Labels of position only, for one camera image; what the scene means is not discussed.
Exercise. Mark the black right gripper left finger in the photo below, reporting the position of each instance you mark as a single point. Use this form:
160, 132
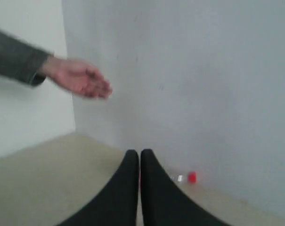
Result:
116, 204

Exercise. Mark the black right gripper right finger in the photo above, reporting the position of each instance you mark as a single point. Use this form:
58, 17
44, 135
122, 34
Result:
163, 203

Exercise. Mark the clear plastic bottle red cap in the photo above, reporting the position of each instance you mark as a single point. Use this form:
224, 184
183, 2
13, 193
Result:
187, 178

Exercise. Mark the grey sleeved forearm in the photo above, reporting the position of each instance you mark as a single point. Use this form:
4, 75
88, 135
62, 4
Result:
21, 61

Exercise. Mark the person's bare hand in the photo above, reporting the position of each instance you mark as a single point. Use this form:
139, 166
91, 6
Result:
77, 77

